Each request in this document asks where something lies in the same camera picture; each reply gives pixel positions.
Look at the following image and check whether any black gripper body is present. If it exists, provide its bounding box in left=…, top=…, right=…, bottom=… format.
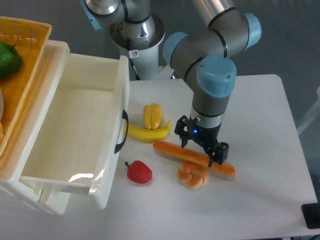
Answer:
left=186, top=115, right=222, bottom=150

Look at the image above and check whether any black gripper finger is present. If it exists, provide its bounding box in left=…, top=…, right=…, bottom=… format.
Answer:
left=174, top=115, right=191, bottom=148
left=203, top=141, right=229, bottom=168

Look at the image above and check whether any long orange bread loaf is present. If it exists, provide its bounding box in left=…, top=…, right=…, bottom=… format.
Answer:
left=153, top=141, right=236, bottom=177

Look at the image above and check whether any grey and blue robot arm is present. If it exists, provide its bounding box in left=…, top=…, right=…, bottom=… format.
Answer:
left=80, top=0, right=262, bottom=166

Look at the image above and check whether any round knotted bread roll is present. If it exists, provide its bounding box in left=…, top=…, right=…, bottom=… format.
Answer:
left=176, top=162, right=209, bottom=191

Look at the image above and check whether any yellow bell pepper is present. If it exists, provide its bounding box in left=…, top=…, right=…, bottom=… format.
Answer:
left=143, top=103, right=163, bottom=130

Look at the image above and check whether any yellow banana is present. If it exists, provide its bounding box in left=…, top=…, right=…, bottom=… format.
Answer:
left=125, top=120, right=172, bottom=143

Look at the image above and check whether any red bell pepper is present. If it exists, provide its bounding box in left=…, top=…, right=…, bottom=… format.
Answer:
left=124, top=160, right=153, bottom=184

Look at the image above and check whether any white plastic drawer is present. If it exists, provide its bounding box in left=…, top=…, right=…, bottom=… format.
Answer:
left=20, top=53, right=130, bottom=209

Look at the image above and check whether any black device at table edge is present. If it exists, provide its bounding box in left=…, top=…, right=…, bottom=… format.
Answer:
left=301, top=203, right=320, bottom=229

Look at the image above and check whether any white plastic drawer cabinet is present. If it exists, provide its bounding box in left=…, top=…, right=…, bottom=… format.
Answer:
left=0, top=40, right=70, bottom=215

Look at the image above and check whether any orange woven basket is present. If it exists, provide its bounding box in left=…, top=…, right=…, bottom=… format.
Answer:
left=0, top=16, right=52, bottom=154

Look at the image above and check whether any green bell pepper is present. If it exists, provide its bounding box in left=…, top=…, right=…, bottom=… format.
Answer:
left=0, top=41, right=23, bottom=79

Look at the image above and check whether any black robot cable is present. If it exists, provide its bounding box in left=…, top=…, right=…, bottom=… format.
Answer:
left=127, top=37, right=142, bottom=81

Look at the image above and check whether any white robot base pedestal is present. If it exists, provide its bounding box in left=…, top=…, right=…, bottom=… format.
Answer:
left=109, top=13, right=166, bottom=81

